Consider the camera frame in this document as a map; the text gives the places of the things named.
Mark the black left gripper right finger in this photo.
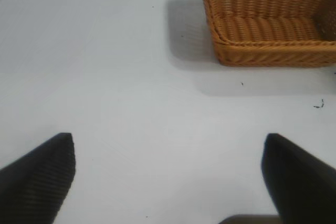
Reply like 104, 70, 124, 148
260, 133, 336, 224

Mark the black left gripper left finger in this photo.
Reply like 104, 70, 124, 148
0, 132, 77, 224

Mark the brown wicker basket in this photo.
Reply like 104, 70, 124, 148
201, 0, 336, 68

